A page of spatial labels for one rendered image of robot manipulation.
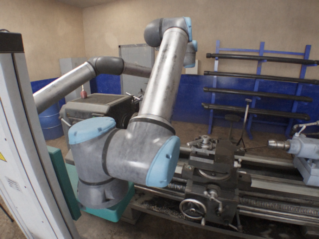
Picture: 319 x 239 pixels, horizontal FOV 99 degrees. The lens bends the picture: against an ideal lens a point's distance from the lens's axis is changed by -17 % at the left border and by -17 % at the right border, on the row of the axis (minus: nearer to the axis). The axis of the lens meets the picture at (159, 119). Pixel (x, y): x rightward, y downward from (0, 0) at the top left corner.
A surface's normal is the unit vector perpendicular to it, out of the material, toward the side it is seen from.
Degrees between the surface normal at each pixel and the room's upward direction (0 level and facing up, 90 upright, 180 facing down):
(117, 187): 70
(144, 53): 90
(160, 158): 50
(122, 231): 0
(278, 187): 36
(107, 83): 90
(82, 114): 90
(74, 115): 90
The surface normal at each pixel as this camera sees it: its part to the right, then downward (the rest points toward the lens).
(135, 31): -0.33, 0.33
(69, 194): 0.96, 0.10
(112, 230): 0.00, -0.94
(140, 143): -0.12, -0.47
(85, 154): -0.15, 0.18
